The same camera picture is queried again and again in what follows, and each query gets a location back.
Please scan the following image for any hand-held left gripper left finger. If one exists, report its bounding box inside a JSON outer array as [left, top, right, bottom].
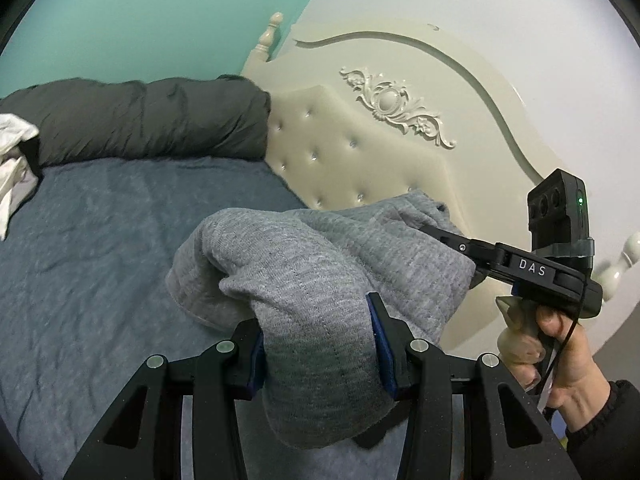
[[62, 319, 267, 480]]

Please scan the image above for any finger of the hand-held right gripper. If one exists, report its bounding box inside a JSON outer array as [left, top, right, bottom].
[[417, 222, 498, 263], [467, 256, 501, 291]]

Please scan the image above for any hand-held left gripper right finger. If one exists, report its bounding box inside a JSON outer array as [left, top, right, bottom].
[[366, 292, 583, 480]]

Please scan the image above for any grey knit sweater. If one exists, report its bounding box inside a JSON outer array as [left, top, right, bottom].
[[166, 190, 477, 450]]

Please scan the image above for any person's right forearm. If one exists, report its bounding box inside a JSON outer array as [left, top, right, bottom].
[[562, 379, 640, 480]]

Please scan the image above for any person's right hand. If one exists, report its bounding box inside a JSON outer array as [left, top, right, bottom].
[[510, 304, 614, 434]]

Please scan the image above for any cream tufted headboard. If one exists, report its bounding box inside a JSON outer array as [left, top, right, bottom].
[[242, 10, 640, 362]]

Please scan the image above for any blue heathered bed blanket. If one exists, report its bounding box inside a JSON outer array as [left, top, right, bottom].
[[0, 155, 417, 480]]

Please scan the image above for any dark grey rolled duvet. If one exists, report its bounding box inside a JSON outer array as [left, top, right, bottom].
[[0, 75, 274, 169]]

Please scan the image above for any lavender crumpled garment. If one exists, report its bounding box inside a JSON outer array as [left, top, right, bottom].
[[10, 174, 42, 212]]

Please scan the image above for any white crumpled garment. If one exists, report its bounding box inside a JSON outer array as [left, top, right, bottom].
[[0, 112, 42, 242]]

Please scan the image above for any black cable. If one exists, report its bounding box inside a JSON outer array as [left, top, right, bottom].
[[542, 237, 597, 411]]

